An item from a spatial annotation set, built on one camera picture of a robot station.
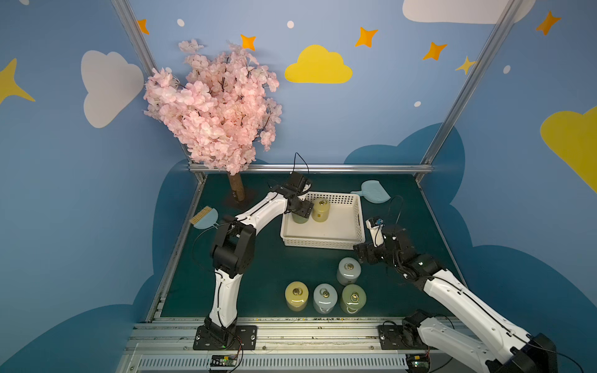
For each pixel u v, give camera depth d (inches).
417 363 28.7
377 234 27.0
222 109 28.2
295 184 30.6
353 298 29.4
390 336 29.5
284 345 28.9
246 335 29.7
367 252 28.2
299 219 40.0
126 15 27.2
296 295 29.5
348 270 32.0
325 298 29.5
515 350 15.6
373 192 45.4
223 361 28.2
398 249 23.4
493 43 29.7
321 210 39.3
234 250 21.1
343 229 40.2
